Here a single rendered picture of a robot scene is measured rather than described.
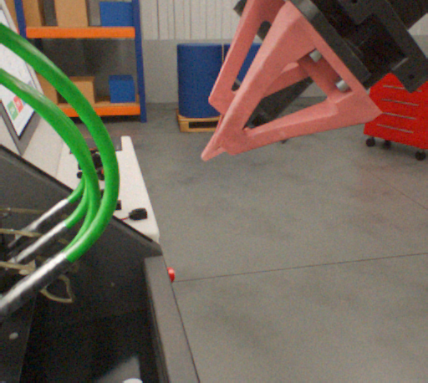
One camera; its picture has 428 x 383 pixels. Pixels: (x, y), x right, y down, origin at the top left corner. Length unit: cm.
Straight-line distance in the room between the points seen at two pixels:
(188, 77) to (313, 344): 381
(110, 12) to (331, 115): 548
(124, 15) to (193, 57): 110
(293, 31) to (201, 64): 493
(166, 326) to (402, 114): 409
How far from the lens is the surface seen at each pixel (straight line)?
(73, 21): 569
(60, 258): 42
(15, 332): 64
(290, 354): 197
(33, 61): 36
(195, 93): 516
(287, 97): 49
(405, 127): 455
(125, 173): 112
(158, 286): 72
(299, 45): 18
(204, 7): 697
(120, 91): 579
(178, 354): 61
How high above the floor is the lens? 138
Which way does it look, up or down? 21 degrees down
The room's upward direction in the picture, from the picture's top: straight up
